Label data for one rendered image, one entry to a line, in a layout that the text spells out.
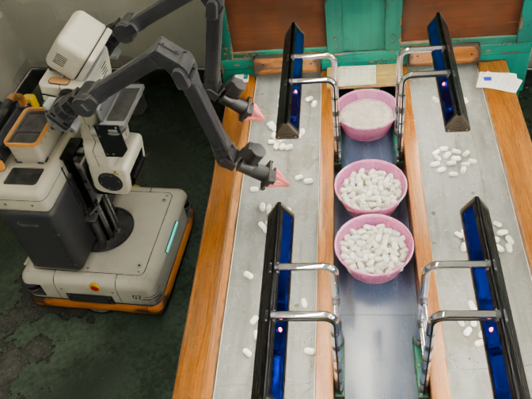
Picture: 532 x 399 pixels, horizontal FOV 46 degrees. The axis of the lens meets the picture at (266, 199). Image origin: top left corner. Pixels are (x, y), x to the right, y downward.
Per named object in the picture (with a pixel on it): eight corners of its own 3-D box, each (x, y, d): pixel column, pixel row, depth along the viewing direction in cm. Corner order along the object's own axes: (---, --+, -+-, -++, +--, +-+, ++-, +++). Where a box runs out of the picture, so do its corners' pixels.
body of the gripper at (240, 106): (253, 97, 258) (237, 89, 255) (251, 113, 251) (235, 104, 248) (245, 107, 262) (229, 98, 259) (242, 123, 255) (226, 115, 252)
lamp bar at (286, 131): (275, 140, 215) (273, 123, 210) (285, 37, 257) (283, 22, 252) (298, 139, 214) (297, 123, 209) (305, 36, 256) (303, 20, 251)
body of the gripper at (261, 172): (275, 161, 226) (256, 153, 223) (273, 181, 219) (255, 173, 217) (266, 172, 230) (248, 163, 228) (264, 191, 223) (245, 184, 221)
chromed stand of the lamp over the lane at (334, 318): (281, 401, 189) (263, 321, 157) (284, 342, 203) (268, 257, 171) (345, 402, 187) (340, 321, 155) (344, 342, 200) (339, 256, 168)
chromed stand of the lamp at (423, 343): (417, 404, 184) (427, 321, 152) (412, 343, 197) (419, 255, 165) (485, 404, 181) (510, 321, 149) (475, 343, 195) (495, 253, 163)
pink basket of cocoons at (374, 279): (335, 292, 214) (334, 275, 207) (335, 232, 232) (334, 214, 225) (416, 291, 210) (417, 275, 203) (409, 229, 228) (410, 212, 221)
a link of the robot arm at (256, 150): (223, 147, 223) (218, 164, 218) (238, 127, 215) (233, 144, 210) (252, 162, 227) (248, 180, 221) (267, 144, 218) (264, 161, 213)
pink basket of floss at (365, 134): (366, 156, 257) (366, 138, 250) (322, 126, 273) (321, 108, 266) (412, 124, 266) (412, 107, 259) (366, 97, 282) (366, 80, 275)
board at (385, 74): (326, 89, 275) (326, 87, 274) (327, 69, 285) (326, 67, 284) (404, 85, 270) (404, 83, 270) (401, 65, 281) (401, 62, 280)
